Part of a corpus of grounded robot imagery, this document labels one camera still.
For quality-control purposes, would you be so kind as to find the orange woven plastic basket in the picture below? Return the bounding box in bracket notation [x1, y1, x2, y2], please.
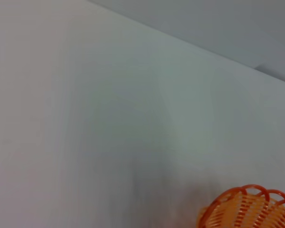
[196, 184, 285, 228]

